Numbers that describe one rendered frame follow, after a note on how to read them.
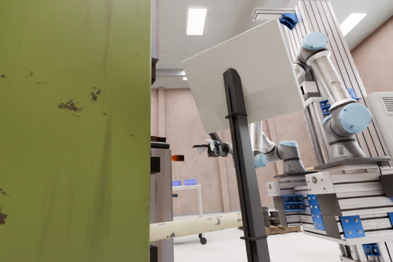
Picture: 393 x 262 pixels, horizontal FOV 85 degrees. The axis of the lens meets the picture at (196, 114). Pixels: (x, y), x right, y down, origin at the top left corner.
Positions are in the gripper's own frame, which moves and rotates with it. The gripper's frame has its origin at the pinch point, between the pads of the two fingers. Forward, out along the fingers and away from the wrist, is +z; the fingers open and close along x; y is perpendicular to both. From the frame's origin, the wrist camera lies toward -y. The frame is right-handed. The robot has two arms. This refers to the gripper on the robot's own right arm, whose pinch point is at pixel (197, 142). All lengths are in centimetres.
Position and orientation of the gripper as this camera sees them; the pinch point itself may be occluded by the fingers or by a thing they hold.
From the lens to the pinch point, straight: 125.9
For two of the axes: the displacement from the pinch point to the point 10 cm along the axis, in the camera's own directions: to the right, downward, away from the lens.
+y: 0.7, 9.3, -3.6
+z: -8.5, -1.4, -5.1
